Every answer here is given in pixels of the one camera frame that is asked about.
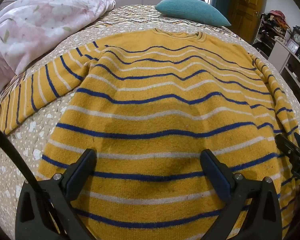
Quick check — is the padded beige headboard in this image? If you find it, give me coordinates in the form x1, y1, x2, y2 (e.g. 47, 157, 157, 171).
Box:
0, 0, 18, 20

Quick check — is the small purple clock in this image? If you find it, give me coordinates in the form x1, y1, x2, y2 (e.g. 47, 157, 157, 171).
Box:
286, 41, 299, 53

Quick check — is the white shelf unit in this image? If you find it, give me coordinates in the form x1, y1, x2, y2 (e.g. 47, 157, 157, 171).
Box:
267, 40, 300, 122

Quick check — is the beige dotted quilt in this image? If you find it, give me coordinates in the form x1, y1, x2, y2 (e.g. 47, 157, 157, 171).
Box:
0, 21, 300, 240

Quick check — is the yellow wooden door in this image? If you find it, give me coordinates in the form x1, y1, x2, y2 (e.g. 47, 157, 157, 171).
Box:
227, 0, 266, 43

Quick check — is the black cable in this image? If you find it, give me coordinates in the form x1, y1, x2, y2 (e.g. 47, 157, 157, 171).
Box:
0, 121, 70, 240

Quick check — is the dark mantel clock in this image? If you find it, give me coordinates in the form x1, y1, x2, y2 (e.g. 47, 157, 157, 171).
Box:
291, 26, 300, 48

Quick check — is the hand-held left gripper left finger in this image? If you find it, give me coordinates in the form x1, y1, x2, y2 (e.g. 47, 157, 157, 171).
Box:
15, 148, 98, 240

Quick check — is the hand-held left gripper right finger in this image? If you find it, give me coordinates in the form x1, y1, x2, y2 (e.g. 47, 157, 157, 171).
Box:
200, 149, 283, 240

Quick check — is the yellow striped sweater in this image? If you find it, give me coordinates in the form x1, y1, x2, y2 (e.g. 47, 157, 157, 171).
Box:
0, 27, 300, 240

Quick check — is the teal pillow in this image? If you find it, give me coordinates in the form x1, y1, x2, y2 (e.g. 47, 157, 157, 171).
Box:
155, 0, 232, 27

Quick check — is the pink floral blanket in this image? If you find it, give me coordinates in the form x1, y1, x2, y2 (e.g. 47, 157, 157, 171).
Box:
0, 0, 116, 101

